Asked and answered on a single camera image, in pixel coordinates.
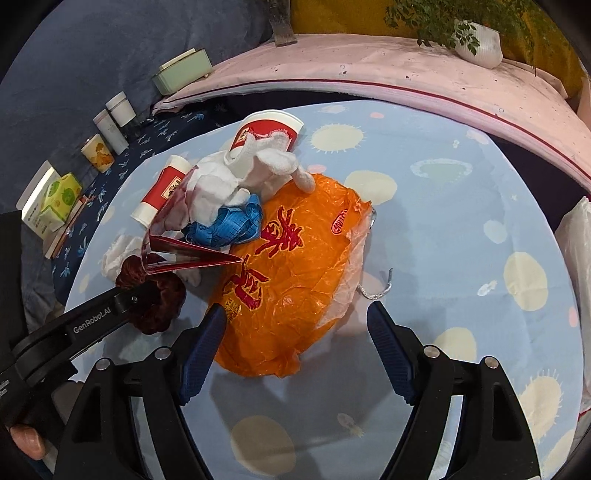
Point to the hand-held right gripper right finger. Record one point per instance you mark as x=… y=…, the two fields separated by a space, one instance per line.
x=392 y=355

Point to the pink blanket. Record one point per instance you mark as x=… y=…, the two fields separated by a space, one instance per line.
x=369 y=64

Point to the white tissue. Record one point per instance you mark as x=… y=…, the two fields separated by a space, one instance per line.
x=117 y=256

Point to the blue patterned wrapper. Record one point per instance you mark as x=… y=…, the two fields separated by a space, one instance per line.
x=221 y=226

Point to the person's left hand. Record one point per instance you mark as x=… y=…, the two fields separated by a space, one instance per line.
x=25 y=438

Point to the dark blue patterned cloth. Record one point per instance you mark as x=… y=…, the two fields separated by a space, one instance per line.
x=147 y=138

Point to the mustard yellow hanging cloth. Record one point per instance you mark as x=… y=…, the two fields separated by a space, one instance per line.
x=332 y=16

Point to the orange plastic bag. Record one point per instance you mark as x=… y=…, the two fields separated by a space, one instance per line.
x=295 y=277

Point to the pale green box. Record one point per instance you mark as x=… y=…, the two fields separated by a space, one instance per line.
x=182 y=74

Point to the red and white paper cup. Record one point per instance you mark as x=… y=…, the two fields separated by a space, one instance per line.
x=161 y=189
x=263 y=131

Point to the short white canister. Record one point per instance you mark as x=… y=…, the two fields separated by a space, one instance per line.
x=121 y=110

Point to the white lined trash bin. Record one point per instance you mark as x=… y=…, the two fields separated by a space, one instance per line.
x=575 y=249

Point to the tall white canister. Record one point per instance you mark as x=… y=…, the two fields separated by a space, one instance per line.
x=111 y=134

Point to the yellow floral cup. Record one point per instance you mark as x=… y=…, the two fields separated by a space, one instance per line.
x=98 y=154

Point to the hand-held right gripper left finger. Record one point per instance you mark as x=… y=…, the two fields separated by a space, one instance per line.
x=203 y=355

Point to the grey blue hanging cloth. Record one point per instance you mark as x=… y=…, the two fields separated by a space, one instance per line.
x=92 y=55

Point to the dark red scrunchie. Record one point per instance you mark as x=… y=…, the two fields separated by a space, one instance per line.
x=173 y=300

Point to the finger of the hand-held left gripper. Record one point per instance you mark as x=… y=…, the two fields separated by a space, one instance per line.
x=138 y=297

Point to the white flat box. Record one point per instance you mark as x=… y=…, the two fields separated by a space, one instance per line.
x=37 y=189

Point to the red foil snack packet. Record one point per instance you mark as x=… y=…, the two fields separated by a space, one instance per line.
x=184 y=261

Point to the green plant in white pot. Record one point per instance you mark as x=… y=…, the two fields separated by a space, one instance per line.
x=482 y=46

